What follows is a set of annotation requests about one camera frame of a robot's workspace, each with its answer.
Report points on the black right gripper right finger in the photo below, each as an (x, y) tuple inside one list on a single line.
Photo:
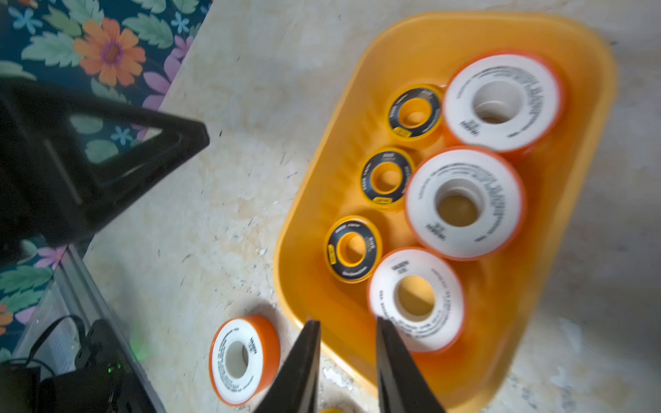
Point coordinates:
[(401, 386)]

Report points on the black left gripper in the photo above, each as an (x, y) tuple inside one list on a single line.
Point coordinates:
[(49, 185)]

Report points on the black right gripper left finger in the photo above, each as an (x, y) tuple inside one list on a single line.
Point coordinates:
[(295, 388)]

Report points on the orange white sealing tape roll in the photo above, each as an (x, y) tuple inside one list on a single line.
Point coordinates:
[(422, 296), (244, 359), (465, 203), (503, 102)]

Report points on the black yellow sealing tape roll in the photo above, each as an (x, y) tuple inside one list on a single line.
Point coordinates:
[(384, 177), (353, 249), (414, 117)]

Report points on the yellow plastic storage box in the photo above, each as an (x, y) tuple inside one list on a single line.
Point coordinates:
[(502, 290)]

